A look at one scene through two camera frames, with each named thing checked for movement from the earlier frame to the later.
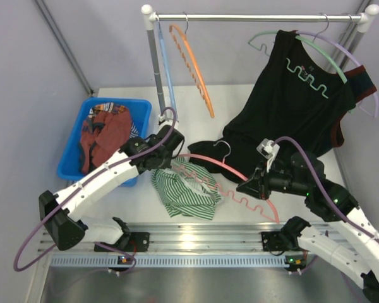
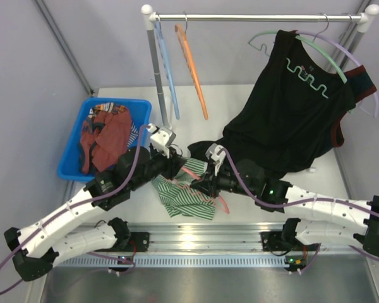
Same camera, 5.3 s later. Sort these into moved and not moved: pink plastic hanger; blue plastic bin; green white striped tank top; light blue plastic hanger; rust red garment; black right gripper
Moved: pink plastic hanger; black right gripper
Not moved: blue plastic bin; green white striped tank top; rust red garment; light blue plastic hanger
